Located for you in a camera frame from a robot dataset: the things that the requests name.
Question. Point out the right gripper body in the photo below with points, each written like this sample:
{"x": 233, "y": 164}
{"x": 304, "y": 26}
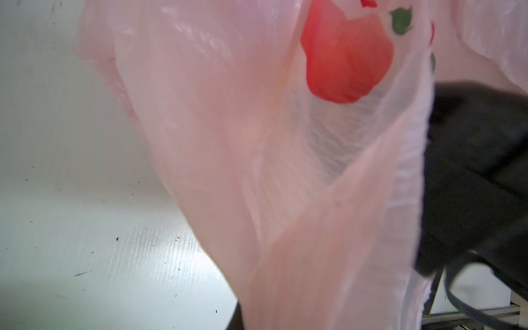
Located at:
{"x": 475, "y": 172}

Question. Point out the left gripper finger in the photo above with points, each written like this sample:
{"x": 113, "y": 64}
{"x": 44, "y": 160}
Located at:
{"x": 236, "y": 322}

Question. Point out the pink plastic bag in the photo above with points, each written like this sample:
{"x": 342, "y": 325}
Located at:
{"x": 293, "y": 135}

